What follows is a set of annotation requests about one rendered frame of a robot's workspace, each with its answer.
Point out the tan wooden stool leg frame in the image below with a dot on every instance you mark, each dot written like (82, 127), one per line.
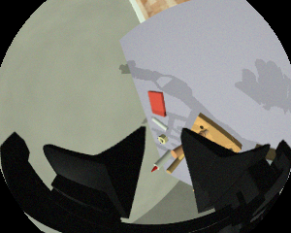
(177, 153)

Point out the red flat rectangular block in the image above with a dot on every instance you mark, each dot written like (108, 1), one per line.
(157, 103)

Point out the tan wooden stool seat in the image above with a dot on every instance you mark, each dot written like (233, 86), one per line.
(216, 133)

